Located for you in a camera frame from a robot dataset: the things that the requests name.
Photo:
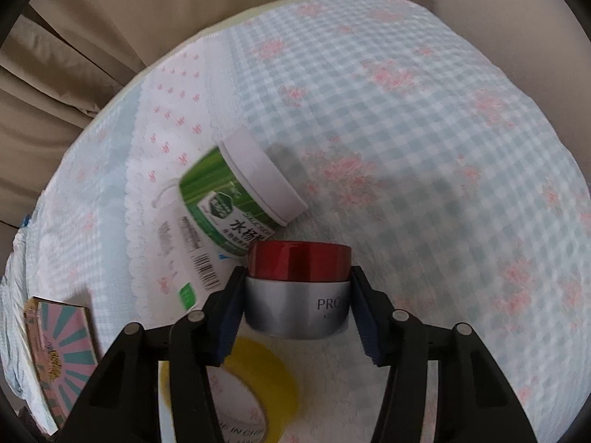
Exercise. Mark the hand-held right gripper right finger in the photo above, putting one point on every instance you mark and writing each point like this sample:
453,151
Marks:
369,327

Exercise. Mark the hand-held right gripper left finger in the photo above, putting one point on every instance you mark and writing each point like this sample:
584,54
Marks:
226,327

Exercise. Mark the silver jar with red lid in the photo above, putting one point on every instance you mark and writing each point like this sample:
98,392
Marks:
295,290

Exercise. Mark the yellow tape roll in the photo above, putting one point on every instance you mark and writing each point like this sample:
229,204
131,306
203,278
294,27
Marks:
277,378

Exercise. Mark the white dropper bottle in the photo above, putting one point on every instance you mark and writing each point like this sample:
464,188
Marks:
178,240

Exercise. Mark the green jar with white lid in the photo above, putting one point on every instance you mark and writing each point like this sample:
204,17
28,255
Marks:
221,194

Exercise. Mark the printed cardboard box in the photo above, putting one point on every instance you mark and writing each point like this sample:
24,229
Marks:
60,346

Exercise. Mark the checked floral bed sheet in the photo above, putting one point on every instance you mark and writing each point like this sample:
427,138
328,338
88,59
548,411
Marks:
415,147

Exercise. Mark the crumpled light blue blanket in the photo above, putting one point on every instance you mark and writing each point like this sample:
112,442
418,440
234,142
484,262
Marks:
14,332

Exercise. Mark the small blue object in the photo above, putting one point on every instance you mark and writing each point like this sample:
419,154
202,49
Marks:
25,220

